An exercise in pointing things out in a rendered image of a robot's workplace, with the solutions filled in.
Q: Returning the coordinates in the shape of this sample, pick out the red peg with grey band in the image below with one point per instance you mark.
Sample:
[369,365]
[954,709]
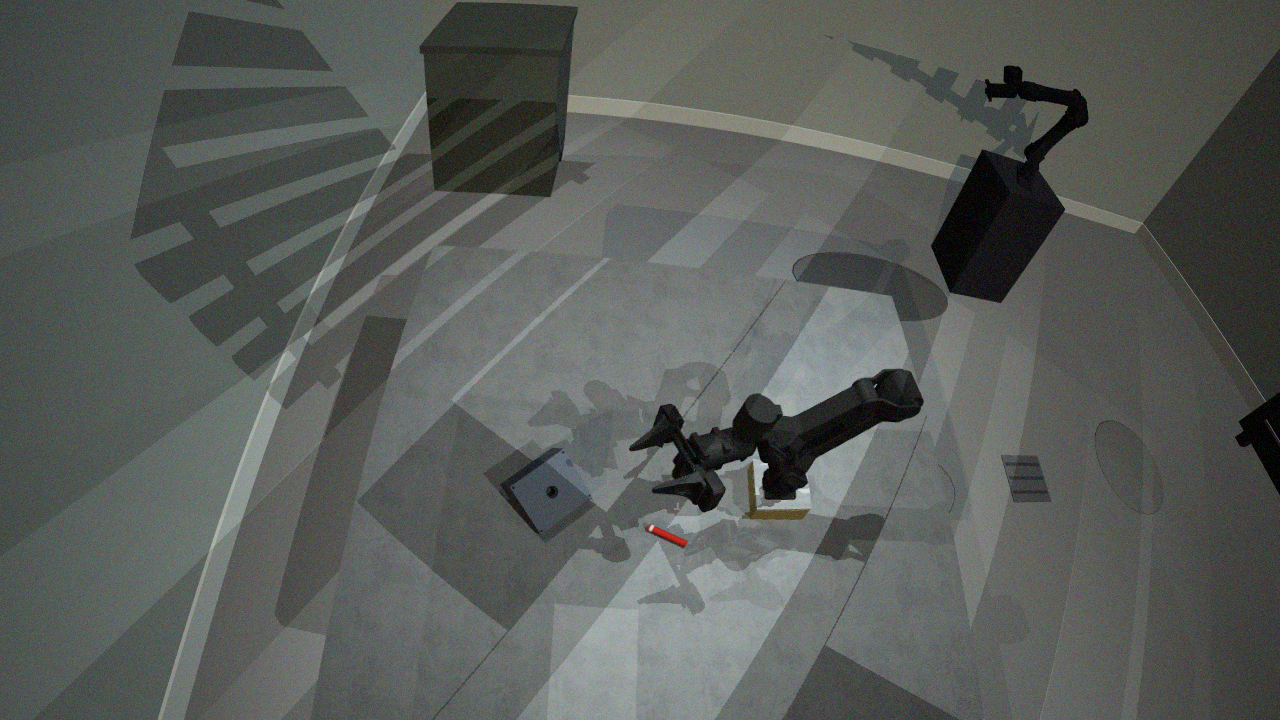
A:
[667,535]

